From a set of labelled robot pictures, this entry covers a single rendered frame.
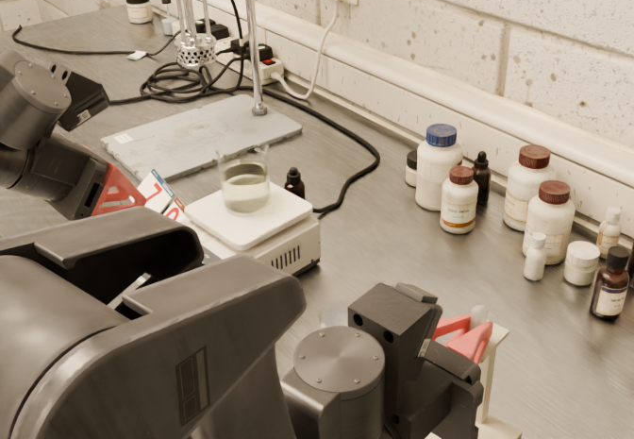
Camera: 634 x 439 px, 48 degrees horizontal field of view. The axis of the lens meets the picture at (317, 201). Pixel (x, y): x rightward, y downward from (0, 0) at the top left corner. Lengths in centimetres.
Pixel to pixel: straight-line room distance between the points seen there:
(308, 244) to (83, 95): 32
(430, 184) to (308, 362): 59
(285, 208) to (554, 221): 33
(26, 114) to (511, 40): 67
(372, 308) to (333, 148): 73
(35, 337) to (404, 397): 31
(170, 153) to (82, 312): 96
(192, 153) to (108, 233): 88
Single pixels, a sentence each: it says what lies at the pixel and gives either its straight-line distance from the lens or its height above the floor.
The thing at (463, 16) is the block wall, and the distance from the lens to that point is 112.
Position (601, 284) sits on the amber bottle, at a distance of 85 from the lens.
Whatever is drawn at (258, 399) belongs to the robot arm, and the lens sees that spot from 34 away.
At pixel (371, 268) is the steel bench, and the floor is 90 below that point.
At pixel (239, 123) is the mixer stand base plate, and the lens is 127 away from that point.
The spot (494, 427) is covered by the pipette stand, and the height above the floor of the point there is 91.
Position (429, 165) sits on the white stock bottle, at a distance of 98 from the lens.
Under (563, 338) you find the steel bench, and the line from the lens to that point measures 84.
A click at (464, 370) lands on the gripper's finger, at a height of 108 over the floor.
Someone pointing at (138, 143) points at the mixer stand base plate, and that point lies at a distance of 124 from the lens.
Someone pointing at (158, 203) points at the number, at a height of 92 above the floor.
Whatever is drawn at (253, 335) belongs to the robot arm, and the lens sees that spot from 28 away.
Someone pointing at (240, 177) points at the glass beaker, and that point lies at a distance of 83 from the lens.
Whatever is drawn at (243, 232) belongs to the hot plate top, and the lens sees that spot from 83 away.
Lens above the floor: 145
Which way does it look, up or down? 32 degrees down
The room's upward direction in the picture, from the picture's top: 3 degrees counter-clockwise
